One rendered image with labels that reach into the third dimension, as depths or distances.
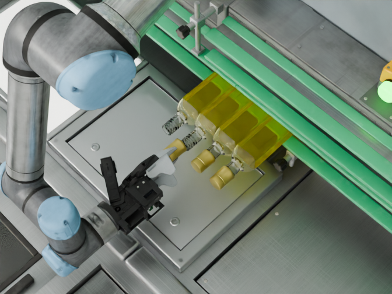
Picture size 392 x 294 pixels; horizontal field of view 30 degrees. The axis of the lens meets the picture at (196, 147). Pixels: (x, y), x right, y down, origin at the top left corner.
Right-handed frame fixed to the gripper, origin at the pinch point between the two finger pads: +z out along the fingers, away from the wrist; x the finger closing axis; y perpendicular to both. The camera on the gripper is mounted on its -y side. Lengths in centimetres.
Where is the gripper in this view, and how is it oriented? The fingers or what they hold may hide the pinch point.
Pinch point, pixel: (170, 154)
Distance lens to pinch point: 162.6
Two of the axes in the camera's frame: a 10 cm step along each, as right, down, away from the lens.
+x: -0.3, -5.3, -8.5
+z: 7.1, -6.1, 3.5
